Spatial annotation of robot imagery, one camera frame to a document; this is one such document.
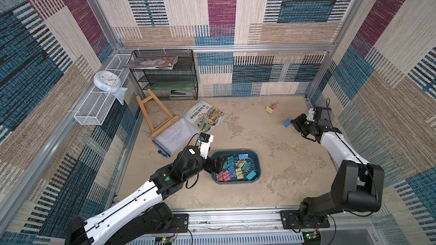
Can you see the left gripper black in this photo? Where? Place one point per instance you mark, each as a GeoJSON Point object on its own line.
{"type": "Point", "coordinates": [217, 164]}

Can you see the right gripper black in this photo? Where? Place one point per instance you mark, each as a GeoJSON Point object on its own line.
{"type": "Point", "coordinates": [303, 125]}

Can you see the blue binder clip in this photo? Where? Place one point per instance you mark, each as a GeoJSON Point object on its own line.
{"type": "Point", "coordinates": [233, 173]}
{"type": "Point", "coordinates": [243, 156]}
{"type": "Point", "coordinates": [287, 123]}

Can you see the teal binder clip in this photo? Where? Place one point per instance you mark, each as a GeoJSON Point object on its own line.
{"type": "Point", "coordinates": [247, 167]}
{"type": "Point", "coordinates": [230, 161]}

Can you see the yellow binder clip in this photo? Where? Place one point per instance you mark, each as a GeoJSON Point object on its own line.
{"type": "Point", "coordinates": [239, 174]}
{"type": "Point", "coordinates": [269, 110]}

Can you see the blue binder clip top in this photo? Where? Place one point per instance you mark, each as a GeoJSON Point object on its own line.
{"type": "Point", "coordinates": [243, 156]}

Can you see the yellow binder clip top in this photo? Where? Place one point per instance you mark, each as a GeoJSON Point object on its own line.
{"type": "Point", "coordinates": [269, 110]}

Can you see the teal binder clip lone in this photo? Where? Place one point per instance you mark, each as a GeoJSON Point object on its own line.
{"type": "Point", "coordinates": [251, 175]}

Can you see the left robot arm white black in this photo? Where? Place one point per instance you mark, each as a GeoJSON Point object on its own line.
{"type": "Point", "coordinates": [144, 211]}

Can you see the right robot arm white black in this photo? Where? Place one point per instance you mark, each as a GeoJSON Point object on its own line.
{"type": "Point", "coordinates": [358, 185]}

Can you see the teal plastic storage box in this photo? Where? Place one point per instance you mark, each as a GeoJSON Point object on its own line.
{"type": "Point", "coordinates": [239, 163]}

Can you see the clear mesh document pouch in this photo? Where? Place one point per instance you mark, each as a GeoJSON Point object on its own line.
{"type": "Point", "coordinates": [175, 137]}

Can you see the colourful Chinese history picture book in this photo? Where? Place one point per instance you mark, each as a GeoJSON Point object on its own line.
{"type": "Point", "coordinates": [204, 116]}

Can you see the wooden tabletop easel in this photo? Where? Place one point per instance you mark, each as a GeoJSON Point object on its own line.
{"type": "Point", "coordinates": [148, 107]}

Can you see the black stapler on shelf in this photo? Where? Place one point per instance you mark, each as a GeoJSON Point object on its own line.
{"type": "Point", "coordinates": [181, 93]}

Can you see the black mesh shelf rack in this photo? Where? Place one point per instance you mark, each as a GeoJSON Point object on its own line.
{"type": "Point", "coordinates": [183, 76]}

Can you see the magazine on rack top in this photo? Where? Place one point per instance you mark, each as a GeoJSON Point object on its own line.
{"type": "Point", "coordinates": [151, 63]}

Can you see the white round clock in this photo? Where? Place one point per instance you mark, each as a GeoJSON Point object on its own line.
{"type": "Point", "coordinates": [107, 81]}

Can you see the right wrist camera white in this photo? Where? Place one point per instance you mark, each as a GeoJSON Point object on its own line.
{"type": "Point", "coordinates": [319, 114]}

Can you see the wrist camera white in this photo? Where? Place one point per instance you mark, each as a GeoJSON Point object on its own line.
{"type": "Point", "coordinates": [205, 140]}
{"type": "Point", "coordinates": [319, 114]}

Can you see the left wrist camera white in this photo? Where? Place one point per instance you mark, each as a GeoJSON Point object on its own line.
{"type": "Point", "coordinates": [205, 140]}

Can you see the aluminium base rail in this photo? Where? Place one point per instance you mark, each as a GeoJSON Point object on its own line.
{"type": "Point", "coordinates": [237, 226]}

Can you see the white wire wall basket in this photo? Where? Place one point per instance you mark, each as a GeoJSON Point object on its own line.
{"type": "Point", "coordinates": [95, 108]}

